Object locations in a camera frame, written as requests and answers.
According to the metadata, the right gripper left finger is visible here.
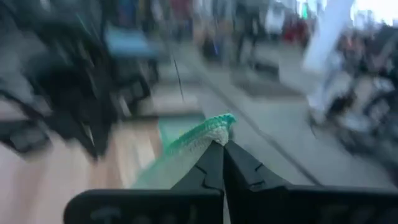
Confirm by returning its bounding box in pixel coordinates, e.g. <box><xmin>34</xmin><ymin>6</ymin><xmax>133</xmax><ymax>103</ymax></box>
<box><xmin>63</xmin><ymin>141</ymin><xmax>226</xmax><ymax>224</ymax></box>

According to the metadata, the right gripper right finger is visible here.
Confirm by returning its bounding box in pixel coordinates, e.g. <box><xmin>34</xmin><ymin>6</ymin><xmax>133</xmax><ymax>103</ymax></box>
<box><xmin>223</xmin><ymin>140</ymin><xmax>398</xmax><ymax>224</ymax></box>

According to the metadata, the pale green microfiber towel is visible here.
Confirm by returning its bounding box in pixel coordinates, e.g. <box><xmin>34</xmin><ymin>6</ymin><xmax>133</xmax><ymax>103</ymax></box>
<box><xmin>130</xmin><ymin>113</ymin><xmax>238</xmax><ymax>190</ymax></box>

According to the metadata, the white structural pillar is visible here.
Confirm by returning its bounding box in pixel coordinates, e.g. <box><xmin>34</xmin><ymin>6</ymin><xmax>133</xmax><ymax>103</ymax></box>
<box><xmin>302</xmin><ymin>0</ymin><xmax>356</xmax><ymax>111</ymax></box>

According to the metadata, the grey framed operator screen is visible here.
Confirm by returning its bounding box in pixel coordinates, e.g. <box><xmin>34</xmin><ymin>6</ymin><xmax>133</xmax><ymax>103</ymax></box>
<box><xmin>103</xmin><ymin>25</ymin><xmax>160</xmax><ymax>60</ymax></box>

